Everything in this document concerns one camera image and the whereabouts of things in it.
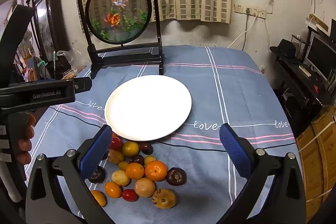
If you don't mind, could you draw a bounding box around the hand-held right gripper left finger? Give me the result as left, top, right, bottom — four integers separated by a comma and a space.
25, 124, 116, 224

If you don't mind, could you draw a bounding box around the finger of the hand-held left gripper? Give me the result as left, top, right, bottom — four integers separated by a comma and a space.
74, 76, 92, 95

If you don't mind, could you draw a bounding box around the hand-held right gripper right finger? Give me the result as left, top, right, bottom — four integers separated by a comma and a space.
219, 123, 307, 224

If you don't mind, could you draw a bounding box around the purple-striped pepino melon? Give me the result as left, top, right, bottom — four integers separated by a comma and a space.
108, 149, 125, 165

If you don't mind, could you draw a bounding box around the red cherry tomato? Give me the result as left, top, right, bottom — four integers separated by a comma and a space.
108, 136, 124, 151
121, 189, 139, 202

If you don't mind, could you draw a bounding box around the tan pepino melon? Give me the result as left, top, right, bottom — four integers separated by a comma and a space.
111, 170, 131, 187

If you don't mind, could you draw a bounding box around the small orange tomato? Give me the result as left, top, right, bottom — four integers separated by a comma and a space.
105, 181, 123, 199

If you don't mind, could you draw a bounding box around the small dark plum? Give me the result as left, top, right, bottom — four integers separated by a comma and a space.
129, 154, 145, 166
139, 142, 154, 155

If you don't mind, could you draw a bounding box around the round orange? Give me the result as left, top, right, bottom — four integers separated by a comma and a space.
125, 162, 145, 180

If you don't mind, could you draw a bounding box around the yellow-orange round fruit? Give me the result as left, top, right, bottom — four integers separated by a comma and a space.
91, 190, 107, 207

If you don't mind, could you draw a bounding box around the pale smooth pepino melon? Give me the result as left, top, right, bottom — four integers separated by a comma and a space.
134, 177, 156, 198

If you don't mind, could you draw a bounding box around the mandarin orange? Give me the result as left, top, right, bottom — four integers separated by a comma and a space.
144, 160, 168, 182

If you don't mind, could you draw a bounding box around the dark purple wrinkled fruit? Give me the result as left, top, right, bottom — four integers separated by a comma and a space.
165, 167, 187, 186

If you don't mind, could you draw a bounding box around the white round plate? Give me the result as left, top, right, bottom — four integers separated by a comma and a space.
104, 75, 193, 142

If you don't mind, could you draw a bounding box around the spotted pepino melon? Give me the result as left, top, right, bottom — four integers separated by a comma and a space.
152, 188, 176, 210

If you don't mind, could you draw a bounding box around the person's left hand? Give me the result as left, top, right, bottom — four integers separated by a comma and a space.
17, 112, 36, 165

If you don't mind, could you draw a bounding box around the clear plastic bag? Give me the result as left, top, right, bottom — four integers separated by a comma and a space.
56, 43, 88, 77

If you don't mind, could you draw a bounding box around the blue plaid tablecloth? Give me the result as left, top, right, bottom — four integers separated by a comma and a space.
25, 45, 301, 224

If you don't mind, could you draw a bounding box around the round goldfish screen black stand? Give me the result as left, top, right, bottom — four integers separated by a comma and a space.
76, 0, 165, 80

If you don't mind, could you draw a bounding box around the black desk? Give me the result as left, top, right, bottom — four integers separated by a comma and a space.
273, 53, 334, 135

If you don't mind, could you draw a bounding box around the black hat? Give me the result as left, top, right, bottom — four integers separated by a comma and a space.
270, 39, 300, 58

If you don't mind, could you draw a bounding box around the black computer monitor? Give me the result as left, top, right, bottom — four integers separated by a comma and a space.
304, 31, 336, 77

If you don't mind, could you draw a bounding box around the tan cardboard box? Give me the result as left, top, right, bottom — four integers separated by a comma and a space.
308, 13, 330, 33

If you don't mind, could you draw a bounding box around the dark carved picture frame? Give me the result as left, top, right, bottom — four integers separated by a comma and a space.
31, 0, 69, 75

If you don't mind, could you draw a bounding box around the white power cable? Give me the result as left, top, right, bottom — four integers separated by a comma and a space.
227, 11, 259, 48

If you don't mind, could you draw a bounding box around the white wall socket strip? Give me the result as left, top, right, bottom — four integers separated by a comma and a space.
234, 3, 267, 17

